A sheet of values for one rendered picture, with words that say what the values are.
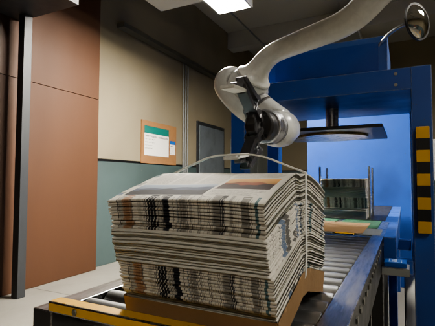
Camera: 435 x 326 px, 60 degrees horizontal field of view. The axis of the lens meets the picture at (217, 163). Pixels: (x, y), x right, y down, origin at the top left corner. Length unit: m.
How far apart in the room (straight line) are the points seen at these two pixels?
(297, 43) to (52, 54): 3.62
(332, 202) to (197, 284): 2.06
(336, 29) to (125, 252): 0.67
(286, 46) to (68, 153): 3.59
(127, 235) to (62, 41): 3.96
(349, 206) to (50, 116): 3.03
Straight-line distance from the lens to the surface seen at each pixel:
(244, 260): 0.56
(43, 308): 0.83
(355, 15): 0.95
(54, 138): 4.25
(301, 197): 0.72
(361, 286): 0.97
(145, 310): 0.71
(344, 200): 2.60
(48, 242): 4.26
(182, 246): 0.60
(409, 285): 2.23
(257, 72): 1.05
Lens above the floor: 1.04
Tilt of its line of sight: 3 degrees up
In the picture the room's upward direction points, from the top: straight up
